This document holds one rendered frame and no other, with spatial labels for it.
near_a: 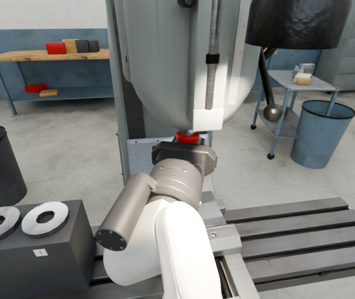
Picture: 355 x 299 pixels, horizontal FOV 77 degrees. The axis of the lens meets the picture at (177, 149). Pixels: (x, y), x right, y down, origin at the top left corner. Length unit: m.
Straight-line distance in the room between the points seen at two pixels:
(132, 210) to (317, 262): 0.60
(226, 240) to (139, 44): 0.46
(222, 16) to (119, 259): 0.29
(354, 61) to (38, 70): 5.90
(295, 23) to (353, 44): 5.29
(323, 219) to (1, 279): 0.89
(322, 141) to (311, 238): 1.93
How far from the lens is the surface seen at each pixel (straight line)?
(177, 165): 0.33
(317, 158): 2.79
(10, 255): 0.59
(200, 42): 0.27
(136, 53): 0.32
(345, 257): 0.82
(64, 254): 0.56
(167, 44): 0.30
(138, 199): 0.27
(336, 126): 2.61
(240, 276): 0.59
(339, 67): 5.45
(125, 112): 0.82
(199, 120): 0.29
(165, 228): 0.23
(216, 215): 0.59
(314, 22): 0.20
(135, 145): 0.86
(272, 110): 0.38
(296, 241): 0.79
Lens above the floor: 1.48
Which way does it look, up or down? 32 degrees down
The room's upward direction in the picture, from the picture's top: straight up
